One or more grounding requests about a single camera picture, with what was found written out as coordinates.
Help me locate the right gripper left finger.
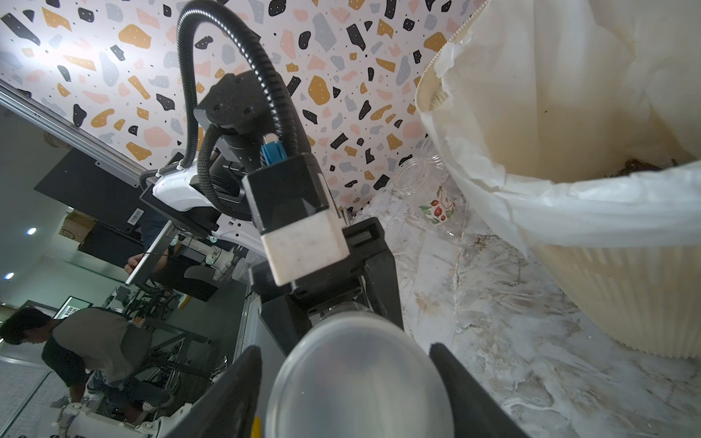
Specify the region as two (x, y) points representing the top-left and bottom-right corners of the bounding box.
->
(166, 346), (263, 438)

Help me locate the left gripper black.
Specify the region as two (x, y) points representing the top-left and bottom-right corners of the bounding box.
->
(249, 217), (405, 355)

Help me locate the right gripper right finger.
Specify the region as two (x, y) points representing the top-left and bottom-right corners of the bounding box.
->
(429, 343), (528, 438)

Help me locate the white lid tea jar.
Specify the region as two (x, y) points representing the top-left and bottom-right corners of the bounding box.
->
(394, 158), (465, 239)

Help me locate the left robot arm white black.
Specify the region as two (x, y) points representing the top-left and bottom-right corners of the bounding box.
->
(143, 71), (403, 352)

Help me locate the dried flower tea pile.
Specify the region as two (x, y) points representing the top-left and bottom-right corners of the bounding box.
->
(614, 159), (662, 177)

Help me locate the person in grey shirt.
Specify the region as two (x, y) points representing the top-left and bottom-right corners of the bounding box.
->
(1, 308), (175, 424)

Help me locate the cream ribbed trash bin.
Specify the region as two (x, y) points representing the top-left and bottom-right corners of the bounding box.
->
(413, 0), (701, 360)

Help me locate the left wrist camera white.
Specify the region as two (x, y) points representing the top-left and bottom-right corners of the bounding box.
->
(243, 153), (350, 286)

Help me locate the black corrugated cable conduit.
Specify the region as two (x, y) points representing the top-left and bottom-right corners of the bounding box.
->
(176, 0), (299, 220)

